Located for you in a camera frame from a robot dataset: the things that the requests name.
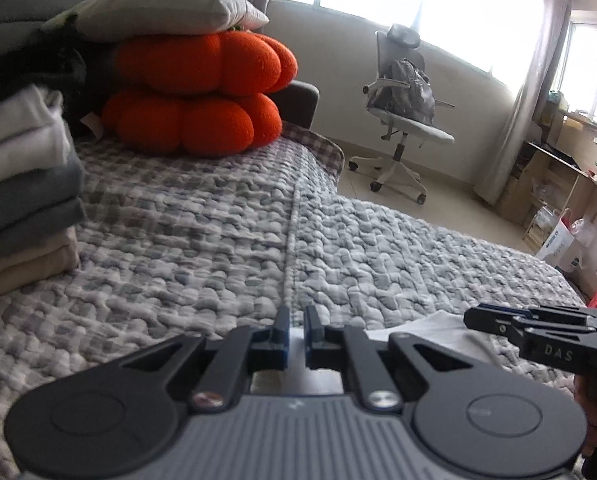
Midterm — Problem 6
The black cloth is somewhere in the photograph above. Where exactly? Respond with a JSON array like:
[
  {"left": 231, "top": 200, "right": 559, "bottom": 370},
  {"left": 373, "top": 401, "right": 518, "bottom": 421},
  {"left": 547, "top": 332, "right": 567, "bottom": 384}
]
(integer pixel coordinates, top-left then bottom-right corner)
[{"left": 0, "top": 20, "right": 116, "bottom": 136}]

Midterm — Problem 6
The beige folded garment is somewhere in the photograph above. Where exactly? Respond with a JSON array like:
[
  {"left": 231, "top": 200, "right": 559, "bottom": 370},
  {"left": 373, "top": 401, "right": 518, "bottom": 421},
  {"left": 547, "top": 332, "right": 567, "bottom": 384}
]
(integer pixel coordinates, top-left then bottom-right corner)
[{"left": 0, "top": 225, "right": 82, "bottom": 304}]

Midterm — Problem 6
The white garment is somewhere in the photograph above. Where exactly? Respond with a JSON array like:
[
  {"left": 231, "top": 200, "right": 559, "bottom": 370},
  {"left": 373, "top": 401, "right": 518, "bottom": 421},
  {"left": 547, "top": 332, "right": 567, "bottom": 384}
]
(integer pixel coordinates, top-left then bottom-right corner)
[
  {"left": 0, "top": 84, "right": 75, "bottom": 192},
  {"left": 251, "top": 310, "right": 503, "bottom": 397}
]

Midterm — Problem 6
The person's right hand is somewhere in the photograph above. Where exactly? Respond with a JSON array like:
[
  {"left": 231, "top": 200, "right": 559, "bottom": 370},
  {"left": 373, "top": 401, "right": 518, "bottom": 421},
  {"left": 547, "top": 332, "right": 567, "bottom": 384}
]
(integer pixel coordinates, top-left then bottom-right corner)
[{"left": 573, "top": 375, "right": 597, "bottom": 457}]

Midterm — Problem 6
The dark grey cloth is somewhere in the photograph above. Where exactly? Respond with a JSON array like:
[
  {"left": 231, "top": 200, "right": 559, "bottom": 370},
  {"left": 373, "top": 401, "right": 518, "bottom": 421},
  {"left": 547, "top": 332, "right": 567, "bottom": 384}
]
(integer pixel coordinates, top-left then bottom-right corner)
[{"left": 0, "top": 0, "right": 116, "bottom": 63}]

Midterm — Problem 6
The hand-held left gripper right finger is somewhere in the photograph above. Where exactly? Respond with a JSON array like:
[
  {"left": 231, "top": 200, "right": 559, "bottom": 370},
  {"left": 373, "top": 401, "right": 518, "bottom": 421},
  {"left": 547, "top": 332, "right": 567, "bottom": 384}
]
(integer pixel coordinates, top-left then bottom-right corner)
[{"left": 303, "top": 305, "right": 468, "bottom": 415}]

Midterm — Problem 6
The large window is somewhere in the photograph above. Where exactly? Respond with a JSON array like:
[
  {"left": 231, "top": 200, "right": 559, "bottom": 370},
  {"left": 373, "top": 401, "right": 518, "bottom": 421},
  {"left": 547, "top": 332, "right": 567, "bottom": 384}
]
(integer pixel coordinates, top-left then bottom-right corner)
[{"left": 273, "top": 0, "right": 545, "bottom": 77}]

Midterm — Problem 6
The dark upholstered headboard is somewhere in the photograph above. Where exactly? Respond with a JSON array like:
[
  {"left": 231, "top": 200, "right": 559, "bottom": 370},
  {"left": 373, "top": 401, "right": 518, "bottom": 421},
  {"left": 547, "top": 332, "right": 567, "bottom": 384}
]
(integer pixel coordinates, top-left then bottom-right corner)
[{"left": 267, "top": 79, "right": 320, "bottom": 132}]

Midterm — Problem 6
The white office chair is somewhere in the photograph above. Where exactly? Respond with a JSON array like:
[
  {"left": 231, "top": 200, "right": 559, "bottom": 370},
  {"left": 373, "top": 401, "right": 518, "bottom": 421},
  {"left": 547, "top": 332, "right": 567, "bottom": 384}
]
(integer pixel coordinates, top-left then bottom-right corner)
[{"left": 349, "top": 24, "right": 457, "bottom": 206}]

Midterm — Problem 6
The grey backpack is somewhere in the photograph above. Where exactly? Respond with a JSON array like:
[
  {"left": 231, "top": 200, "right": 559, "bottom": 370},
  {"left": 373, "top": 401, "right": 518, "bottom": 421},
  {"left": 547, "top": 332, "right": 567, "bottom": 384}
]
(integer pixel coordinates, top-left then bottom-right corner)
[{"left": 383, "top": 58, "right": 437, "bottom": 124}]

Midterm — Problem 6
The white folded garment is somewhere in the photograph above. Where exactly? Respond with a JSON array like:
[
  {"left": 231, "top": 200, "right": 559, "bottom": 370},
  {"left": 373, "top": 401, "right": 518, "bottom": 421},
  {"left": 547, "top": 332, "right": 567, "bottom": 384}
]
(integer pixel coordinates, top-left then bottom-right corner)
[{"left": 0, "top": 84, "right": 75, "bottom": 192}]

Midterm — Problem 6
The plaid bed sheet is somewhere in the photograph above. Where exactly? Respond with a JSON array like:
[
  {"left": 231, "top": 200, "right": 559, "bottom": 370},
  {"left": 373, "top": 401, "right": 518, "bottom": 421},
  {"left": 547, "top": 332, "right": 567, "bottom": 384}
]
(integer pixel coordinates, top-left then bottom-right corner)
[{"left": 278, "top": 122, "right": 348, "bottom": 181}]

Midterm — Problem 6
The wooden desk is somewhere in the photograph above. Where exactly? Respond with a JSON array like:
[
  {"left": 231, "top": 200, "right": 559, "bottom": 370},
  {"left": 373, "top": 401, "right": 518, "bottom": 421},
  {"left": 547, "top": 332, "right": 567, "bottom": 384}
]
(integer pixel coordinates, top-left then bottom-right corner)
[{"left": 496, "top": 105, "right": 597, "bottom": 242}]

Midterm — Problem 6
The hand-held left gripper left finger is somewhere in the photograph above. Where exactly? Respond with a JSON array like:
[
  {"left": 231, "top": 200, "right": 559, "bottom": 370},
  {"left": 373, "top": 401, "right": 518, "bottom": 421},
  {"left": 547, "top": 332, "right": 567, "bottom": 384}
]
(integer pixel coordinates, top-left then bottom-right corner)
[{"left": 120, "top": 305, "right": 294, "bottom": 410}]

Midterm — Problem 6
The grey checkered quilt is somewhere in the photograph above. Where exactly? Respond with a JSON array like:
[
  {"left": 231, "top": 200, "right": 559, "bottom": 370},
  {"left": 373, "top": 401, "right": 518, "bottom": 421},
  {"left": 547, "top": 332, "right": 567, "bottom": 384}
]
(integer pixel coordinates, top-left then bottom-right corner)
[{"left": 0, "top": 135, "right": 587, "bottom": 480}]

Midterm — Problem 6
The white shopping bag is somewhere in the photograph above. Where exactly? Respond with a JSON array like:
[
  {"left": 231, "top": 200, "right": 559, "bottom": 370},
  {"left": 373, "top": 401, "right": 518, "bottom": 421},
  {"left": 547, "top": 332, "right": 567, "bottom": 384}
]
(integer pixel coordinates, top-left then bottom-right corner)
[{"left": 536, "top": 215, "right": 582, "bottom": 274}]

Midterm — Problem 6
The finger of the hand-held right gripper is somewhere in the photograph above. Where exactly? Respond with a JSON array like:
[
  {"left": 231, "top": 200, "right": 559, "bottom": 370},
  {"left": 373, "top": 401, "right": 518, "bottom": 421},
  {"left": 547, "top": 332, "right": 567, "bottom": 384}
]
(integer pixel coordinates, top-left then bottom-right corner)
[
  {"left": 477, "top": 303, "right": 593, "bottom": 323},
  {"left": 463, "top": 307, "right": 597, "bottom": 377}
]

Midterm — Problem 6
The clear plastic bag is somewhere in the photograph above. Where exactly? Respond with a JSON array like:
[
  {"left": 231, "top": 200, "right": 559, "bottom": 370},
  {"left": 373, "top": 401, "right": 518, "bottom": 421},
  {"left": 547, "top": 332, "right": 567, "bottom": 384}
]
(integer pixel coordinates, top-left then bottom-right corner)
[{"left": 571, "top": 217, "right": 597, "bottom": 249}]

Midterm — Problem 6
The dark grey folded garment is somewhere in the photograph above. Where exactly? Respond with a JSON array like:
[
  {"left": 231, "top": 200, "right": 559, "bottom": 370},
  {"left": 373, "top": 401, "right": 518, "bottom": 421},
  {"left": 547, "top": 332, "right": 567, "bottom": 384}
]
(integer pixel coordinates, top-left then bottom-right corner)
[{"left": 0, "top": 197, "right": 87, "bottom": 264}]

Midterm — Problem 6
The light grey pillow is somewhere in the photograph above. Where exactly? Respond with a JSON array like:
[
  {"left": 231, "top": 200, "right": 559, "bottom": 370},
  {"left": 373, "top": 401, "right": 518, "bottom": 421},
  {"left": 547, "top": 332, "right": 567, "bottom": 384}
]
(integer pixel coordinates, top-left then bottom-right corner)
[{"left": 43, "top": 0, "right": 270, "bottom": 44}]

